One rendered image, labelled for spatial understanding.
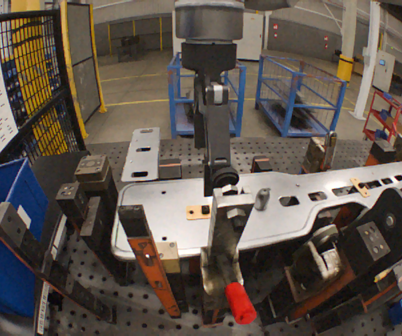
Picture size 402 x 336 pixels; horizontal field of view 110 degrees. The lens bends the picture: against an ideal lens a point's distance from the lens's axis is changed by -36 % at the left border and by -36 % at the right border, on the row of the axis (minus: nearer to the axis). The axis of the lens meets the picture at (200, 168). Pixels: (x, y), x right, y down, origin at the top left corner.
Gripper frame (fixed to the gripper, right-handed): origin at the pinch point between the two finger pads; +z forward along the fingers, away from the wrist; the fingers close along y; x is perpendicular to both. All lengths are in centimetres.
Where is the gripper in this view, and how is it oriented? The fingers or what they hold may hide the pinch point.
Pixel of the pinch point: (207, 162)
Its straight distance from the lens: 37.6
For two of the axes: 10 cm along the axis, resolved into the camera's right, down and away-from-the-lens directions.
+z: 0.0, 7.9, 6.2
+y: -1.3, -6.1, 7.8
